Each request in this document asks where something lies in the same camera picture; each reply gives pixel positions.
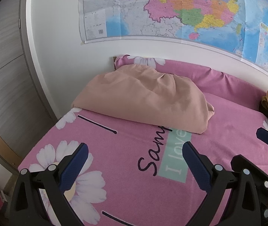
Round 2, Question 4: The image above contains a grey wooden wardrobe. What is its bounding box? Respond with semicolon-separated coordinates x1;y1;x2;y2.
0;0;59;170

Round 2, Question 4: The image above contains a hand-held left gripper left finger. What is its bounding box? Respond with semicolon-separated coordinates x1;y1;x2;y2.
9;142;89;226

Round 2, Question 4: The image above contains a pink coat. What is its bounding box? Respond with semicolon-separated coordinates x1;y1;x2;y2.
71;64;216;134

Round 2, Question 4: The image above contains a colourful wall map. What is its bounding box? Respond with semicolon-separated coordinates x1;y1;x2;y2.
77;0;268;78

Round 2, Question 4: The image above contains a pink daisy bed sheet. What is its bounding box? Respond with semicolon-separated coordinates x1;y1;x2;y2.
17;55;268;226

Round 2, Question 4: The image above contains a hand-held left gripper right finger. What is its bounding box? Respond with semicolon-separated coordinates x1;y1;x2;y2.
182;141;262;226

